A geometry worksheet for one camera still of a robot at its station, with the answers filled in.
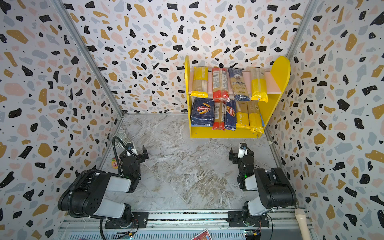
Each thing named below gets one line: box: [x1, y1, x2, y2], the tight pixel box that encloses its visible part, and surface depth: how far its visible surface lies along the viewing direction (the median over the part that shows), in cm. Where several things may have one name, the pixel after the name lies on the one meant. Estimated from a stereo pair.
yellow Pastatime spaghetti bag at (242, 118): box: [236, 100, 250, 128], surface depth 102 cm
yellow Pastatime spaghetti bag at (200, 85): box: [190, 66, 209, 98], surface depth 78 cm
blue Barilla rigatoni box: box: [191, 97, 215, 127], surface depth 97 cm
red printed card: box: [191, 229, 213, 240], surface depth 70 cm
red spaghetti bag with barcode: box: [212, 67, 231, 102], surface depth 77 cm
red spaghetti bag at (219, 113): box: [212, 95, 230, 131], surface depth 97 cm
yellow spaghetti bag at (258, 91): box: [250, 67, 269, 103], surface depth 78 cm
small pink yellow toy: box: [111, 157, 118, 169], surface depth 93 cm
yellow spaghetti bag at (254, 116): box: [247, 100, 265, 134], surface depth 100 cm
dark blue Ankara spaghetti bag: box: [228, 67, 251, 101], surface depth 77 cm
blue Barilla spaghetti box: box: [225, 100, 237, 131], surface depth 99 cm
